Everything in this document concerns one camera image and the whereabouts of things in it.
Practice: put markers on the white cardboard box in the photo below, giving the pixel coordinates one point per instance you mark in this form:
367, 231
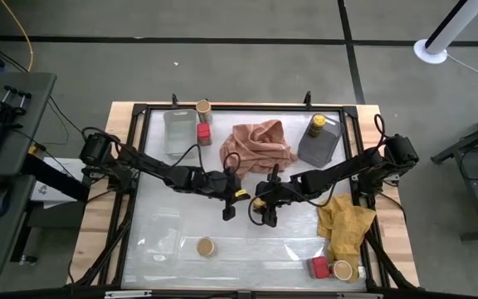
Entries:
44, 193

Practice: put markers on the black aluminium table frame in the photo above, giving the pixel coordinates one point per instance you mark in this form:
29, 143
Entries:
243, 107

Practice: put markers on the black frame clamp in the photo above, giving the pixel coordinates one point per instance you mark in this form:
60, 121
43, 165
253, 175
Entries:
308, 99
175, 101

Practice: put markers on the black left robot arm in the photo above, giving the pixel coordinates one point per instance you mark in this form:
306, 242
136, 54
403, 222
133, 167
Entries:
152, 166

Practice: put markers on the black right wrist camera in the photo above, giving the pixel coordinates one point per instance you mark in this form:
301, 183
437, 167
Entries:
270, 218

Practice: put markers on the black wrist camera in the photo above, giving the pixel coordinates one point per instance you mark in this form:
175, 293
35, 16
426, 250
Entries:
270, 218
228, 214

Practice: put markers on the white plastic bin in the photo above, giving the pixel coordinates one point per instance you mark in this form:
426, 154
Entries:
181, 137

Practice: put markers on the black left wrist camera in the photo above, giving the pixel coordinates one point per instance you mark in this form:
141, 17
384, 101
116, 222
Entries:
228, 214

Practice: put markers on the black clamp holder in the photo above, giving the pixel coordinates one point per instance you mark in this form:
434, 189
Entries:
8, 110

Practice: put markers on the white tower fan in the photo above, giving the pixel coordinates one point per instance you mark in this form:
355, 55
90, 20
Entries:
430, 52

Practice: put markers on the grey plastic bin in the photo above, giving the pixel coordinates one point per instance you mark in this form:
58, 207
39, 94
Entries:
326, 145

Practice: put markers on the spice jar with red lid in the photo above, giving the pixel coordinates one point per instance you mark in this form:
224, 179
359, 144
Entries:
318, 268
203, 130

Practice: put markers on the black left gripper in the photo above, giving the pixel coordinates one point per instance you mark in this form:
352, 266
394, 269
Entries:
218, 184

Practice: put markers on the peach cloth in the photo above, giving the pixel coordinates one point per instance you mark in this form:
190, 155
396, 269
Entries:
255, 145

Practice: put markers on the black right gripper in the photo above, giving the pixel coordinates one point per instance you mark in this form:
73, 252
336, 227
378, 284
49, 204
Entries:
282, 191

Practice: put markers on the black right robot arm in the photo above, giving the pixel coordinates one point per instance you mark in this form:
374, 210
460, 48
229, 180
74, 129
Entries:
347, 170

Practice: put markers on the spice jar with tan lid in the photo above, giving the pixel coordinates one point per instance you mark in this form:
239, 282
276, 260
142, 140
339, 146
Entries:
203, 109
206, 247
342, 271

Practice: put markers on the clear plastic container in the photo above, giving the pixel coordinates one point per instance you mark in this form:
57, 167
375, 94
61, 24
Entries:
168, 253

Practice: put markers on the yellow cloth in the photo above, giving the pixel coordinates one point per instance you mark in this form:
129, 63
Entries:
342, 228

